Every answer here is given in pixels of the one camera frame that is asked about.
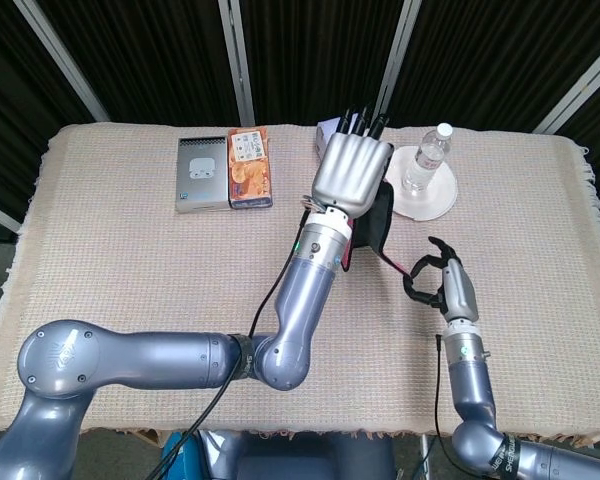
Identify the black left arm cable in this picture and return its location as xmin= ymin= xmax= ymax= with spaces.
xmin=168 ymin=223 xmax=305 ymax=480

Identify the pink and black cloth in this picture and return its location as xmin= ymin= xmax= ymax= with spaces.
xmin=342 ymin=182 xmax=414 ymax=281

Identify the bright blue plastic object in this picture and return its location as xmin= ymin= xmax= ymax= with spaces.
xmin=160 ymin=430 xmax=204 ymax=480

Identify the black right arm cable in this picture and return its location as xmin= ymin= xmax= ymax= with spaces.
xmin=432 ymin=334 xmax=464 ymax=480

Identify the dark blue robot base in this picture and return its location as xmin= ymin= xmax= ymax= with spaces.
xmin=199 ymin=429 xmax=396 ymax=480

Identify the metal table leg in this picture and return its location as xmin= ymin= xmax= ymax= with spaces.
xmin=418 ymin=433 xmax=434 ymax=480

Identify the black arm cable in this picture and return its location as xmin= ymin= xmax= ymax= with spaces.
xmin=168 ymin=223 xmax=305 ymax=480
xmin=432 ymin=334 xmax=464 ymax=480

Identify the grey earbuds box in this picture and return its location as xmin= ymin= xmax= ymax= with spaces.
xmin=174 ymin=136 xmax=230 ymax=214

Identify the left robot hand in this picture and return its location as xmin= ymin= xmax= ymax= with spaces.
xmin=311 ymin=104 xmax=394 ymax=219

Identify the clear plastic water bottle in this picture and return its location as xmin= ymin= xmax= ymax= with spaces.
xmin=402 ymin=122 xmax=454 ymax=197

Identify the orange snack box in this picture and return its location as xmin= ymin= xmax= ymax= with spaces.
xmin=227 ymin=126 xmax=275 ymax=210

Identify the white round plate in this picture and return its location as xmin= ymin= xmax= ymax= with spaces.
xmin=385 ymin=145 xmax=459 ymax=222

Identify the beige woven tablecloth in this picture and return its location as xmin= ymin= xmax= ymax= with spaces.
xmin=0 ymin=122 xmax=600 ymax=444

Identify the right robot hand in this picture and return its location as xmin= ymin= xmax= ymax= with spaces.
xmin=402 ymin=236 xmax=480 ymax=324

